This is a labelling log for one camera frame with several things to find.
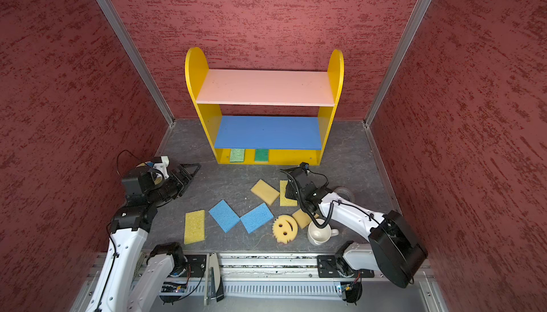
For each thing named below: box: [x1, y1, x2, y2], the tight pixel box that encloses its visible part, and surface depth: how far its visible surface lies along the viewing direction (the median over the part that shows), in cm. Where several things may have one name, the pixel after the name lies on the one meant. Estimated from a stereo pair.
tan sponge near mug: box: [292, 208, 313, 229], surface depth 85 cm
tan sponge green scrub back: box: [254, 148, 269, 163], surface depth 105 cm
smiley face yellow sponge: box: [272, 214, 299, 245], surface depth 82 cm
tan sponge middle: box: [249, 178, 280, 206], surface depth 94 cm
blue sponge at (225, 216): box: [208, 199, 241, 233], surface depth 87 cm
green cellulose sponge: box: [229, 148, 246, 164], surface depth 105 cm
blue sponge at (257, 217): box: [240, 202, 275, 234], surface depth 87 cm
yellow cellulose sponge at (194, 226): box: [183, 209, 206, 246], surface depth 84 cm
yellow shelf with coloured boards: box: [184, 47, 345, 165], surface depth 81 cm
